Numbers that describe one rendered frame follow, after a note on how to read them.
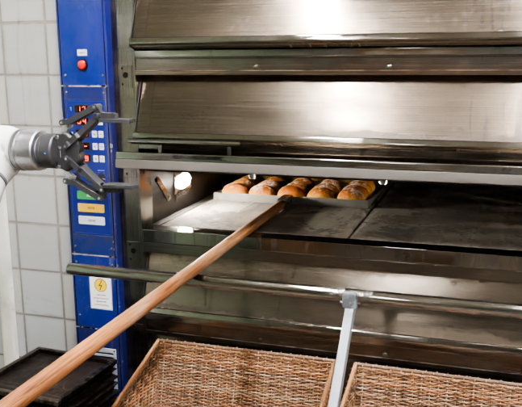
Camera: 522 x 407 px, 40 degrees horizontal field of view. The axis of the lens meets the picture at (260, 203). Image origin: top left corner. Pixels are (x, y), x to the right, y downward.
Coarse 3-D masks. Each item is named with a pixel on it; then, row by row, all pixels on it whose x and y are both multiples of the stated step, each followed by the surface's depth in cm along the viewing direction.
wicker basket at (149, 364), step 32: (160, 352) 215; (192, 352) 212; (224, 352) 209; (256, 352) 206; (128, 384) 198; (160, 384) 214; (192, 384) 212; (224, 384) 208; (256, 384) 206; (288, 384) 204; (320, 384) 201
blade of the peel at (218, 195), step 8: (216, 192) 255; (376, 192) 265; (224, 200) 255; (232, 200) 254; (240, 200) 253; (248, 200) 252; (256, 200) 251; (264, 200) 250; (272, 200) 249; (296, 200) 247; (304, 200) 246; (312, 200) 245; (320, 200) 244; (328, 200) 243; (336, 200) 242; (344, 200) 242; (352, 200) 241; (360, 200) 240; (368, 200) 240
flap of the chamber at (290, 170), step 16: (128, 160) 194; (144, 160) 193; (320, 176) 178; (336, 176) 177; (352, 176) 176; (368, 176) 175; (384, 176) 173; (400, 176) 172; (416, 176) 171; (432, 176) 170; (448, 176) 169; (464, 176) 168; (480, 176) 167; (496, 176) 166; (512, 176) 164
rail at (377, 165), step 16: (160, 160) 192; (176, 160) 190; (192, 160) 189; (208, 160) 187; (224, 160) 186; (240, 160) 185; (256, 160) 183; (272, 160) 182; (288, 160) 181; (304, 160) 179; (320, 160) 178; (336, 160) 177; (352, 160) 176
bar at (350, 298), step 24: (72, 264) 180; (216, 288) 169; (240, 288) 166; (264, 288) 164; (288, 288) 162; (312, 288) 161; (336, 288) 160; (456, 312) 152; (480, 312) 150; (504, 312) 148; (336, 360) 152; (336, 384) 149
